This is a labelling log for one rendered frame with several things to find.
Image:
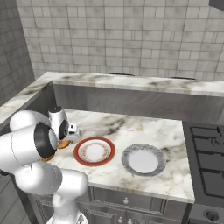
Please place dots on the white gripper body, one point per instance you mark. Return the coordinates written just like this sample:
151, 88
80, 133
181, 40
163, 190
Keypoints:
75, 136

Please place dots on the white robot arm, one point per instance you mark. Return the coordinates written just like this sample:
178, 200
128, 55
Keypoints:
26, 145

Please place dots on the orange-brown pastry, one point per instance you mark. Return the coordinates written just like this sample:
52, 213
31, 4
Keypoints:
48, 158
64, 144

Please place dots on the red-rimmed white plate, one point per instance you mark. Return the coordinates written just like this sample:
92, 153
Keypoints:
94, 151

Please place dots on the grey-rimmed white plate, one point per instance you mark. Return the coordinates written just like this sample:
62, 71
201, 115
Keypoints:
143, 160

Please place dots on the white drawer knob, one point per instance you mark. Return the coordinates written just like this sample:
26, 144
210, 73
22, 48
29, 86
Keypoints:
126, 200

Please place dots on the grey cupboard door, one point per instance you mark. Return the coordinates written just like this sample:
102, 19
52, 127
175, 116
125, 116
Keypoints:
157, 219
102, 215

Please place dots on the white cupboard knob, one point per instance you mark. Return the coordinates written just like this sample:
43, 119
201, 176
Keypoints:
129, 221
120, 219

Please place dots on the grey drawer front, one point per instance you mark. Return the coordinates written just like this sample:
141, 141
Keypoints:
145, 201

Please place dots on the black gas hob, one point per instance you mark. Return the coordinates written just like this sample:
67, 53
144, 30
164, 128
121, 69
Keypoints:
208, 157

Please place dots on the grey stove front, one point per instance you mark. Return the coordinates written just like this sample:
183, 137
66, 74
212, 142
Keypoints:
201, 215

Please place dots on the black stove knob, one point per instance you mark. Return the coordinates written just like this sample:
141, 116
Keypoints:
212, 215

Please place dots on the dark grey range hood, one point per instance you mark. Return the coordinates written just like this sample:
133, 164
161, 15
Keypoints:
217, 4

